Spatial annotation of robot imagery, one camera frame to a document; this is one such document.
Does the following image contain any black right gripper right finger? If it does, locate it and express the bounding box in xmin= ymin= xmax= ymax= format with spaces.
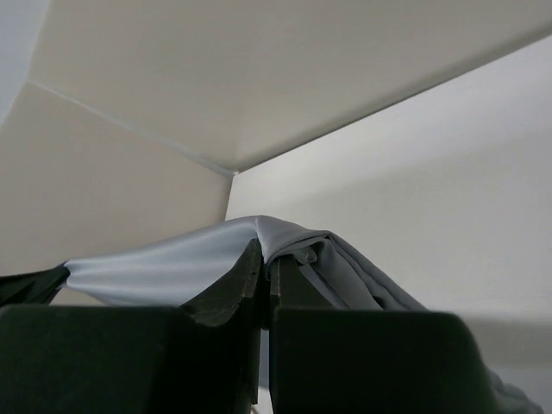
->
xmin=269 ymin=256 xmax=499 ymax=413

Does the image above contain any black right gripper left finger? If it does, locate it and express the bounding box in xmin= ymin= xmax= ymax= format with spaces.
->
xmin=1 ymin=239 xmax=262 ymax=413

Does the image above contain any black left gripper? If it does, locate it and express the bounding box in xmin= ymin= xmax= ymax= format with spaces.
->
xmin=0 ymin=265 xmax=69 ymax=307

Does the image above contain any grey cloth placemat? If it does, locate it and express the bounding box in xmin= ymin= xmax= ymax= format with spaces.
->
xmin=63 ymin=214 xmax=545 ymax=414

